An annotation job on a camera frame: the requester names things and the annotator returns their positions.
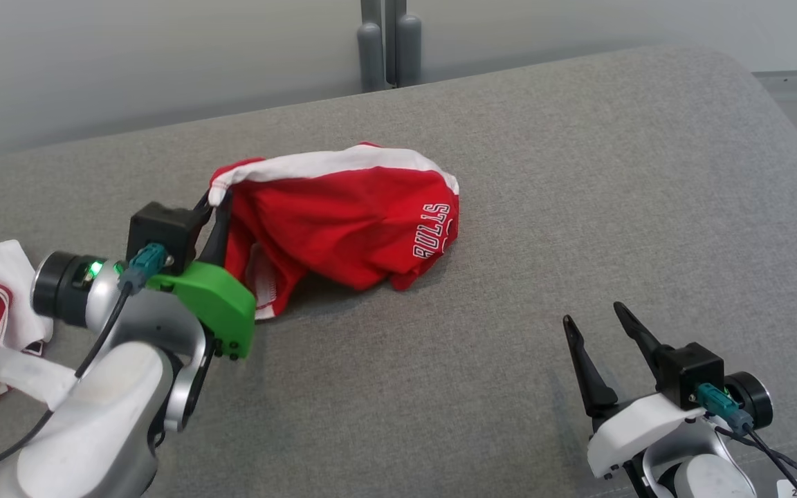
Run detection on red white sports shirt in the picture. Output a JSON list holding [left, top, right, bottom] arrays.
[[0, 239, 54, 424]]

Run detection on red Bulls shorts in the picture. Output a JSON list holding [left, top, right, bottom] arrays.
[[208, 142, 461, 321]]

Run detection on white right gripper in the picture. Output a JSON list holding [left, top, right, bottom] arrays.
[[562, 301, 708, 480]]

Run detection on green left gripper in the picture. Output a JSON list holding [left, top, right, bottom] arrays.
[[146, 188, 257, 361]]

